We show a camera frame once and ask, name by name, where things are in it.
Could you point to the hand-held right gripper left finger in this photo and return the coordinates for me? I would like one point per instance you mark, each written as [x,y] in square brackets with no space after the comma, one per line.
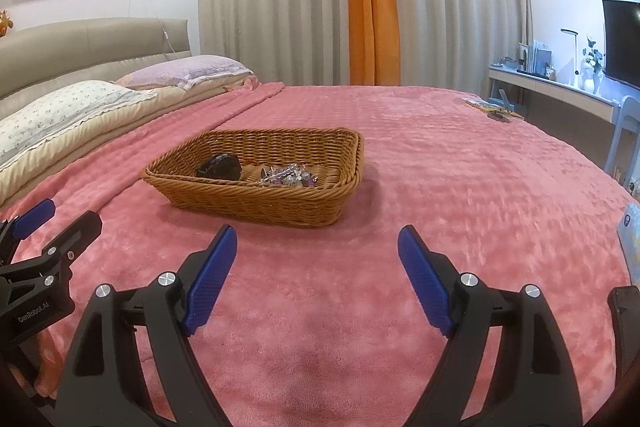
[210,277]

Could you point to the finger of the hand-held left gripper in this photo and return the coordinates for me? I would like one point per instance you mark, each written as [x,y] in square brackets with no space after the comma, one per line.
[75,234]
[35,217]

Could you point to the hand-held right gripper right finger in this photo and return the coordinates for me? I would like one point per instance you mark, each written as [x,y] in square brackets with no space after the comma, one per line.
[425,287]

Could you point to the brown wicker basket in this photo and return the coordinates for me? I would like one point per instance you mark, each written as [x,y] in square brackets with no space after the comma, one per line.
[260,202]

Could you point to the black wrist watch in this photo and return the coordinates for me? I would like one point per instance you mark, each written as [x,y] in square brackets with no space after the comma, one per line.
[220,167]

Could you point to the pink fleece blanket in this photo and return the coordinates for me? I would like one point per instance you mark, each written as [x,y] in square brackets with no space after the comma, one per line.
[400,207]

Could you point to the cream pillow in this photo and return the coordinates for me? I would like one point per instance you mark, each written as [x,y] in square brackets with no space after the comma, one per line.
[100,132]
[225,82]

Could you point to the white floral pillow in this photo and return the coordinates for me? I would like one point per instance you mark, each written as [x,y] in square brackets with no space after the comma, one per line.
[60,107]

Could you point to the beige padded headboard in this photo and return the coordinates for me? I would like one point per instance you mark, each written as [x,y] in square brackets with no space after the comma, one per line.
[75,47]

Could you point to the small dark object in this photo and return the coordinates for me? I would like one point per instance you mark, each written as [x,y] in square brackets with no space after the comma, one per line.
[499,117]

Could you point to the items on bed corner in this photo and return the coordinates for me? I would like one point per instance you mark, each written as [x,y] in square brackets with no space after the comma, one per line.
[482,104]

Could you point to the orange plush toy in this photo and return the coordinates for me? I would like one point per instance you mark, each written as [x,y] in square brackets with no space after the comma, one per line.
[5,24]

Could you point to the purple pillow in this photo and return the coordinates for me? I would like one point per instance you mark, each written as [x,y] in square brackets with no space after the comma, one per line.
[190,69]

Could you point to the dark brown object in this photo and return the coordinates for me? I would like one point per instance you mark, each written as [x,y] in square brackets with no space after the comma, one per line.
[625,327]

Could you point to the white tissue pack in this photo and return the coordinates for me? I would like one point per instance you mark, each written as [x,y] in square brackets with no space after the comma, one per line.
[631,242]

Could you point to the white desk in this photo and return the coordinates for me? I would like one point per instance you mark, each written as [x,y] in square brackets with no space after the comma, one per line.
[550,89]

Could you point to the light blue chair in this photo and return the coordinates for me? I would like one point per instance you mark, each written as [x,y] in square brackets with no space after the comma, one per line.
[622,127]

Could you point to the row of books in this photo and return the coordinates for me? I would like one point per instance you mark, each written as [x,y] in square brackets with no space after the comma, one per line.
[540,57]

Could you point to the white vase with flowers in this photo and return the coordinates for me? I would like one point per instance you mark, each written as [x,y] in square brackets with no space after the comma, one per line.
[592,64]

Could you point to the white desk lamp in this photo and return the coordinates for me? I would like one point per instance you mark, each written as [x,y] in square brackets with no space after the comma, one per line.
[575,52]

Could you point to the black television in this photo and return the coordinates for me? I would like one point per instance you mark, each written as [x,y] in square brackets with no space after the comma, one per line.
[622,42]

